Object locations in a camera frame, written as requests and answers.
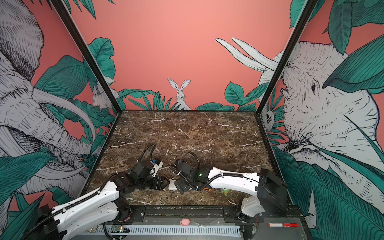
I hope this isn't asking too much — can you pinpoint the white red remote control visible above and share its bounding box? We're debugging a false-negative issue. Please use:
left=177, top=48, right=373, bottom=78
left=168, top=180, right=177, bottom=191

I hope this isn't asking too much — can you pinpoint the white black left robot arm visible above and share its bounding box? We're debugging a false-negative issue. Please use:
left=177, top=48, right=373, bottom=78
left=21, top=159, right=169, bottom=240

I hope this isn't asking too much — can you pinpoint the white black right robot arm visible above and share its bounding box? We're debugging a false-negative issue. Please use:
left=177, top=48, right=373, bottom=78
left=168, top=163, right=288, bottom=217

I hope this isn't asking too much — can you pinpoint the red white marker pen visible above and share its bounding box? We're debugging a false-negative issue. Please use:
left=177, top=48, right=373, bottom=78
left=268, top=223, right=299, bottom=228

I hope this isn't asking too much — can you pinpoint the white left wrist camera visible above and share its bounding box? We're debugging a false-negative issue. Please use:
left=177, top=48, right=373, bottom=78
left=150, top=159, right=163, bottom=178

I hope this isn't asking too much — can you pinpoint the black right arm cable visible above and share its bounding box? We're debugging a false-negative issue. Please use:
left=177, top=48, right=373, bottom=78
left=184, top=151, right=201, bottom=169

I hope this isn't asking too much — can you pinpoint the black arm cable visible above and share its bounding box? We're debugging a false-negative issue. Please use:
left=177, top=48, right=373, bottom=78
left=184, top=151, right=201, bottom=169
left=137, top=142, right=158, bottom=163

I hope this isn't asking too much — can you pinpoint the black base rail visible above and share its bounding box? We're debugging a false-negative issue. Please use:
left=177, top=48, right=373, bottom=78
left=124, top=205, right=306, bottom=225

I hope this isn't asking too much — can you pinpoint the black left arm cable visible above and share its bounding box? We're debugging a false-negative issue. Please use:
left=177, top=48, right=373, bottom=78
left=137, top=142, right=158, bottom=163

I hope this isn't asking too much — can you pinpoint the white slotted cable duct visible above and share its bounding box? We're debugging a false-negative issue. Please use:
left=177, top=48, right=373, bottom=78
left=106, top=225, right=242, bottom=238

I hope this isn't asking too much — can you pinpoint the black corner frame post left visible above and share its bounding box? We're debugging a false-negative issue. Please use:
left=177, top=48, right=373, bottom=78
left=51, top=0, right=122, bottom=115

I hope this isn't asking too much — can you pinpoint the black corner frame post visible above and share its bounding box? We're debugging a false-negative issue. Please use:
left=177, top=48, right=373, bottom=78
left=51, top=0, right=122, bottom=115
left=256, top=0, right=318, bottom=116

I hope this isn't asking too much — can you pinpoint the black corner frame post right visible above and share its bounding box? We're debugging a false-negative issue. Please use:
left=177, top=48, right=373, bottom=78
left=256, top=0, right=318, bottom=116

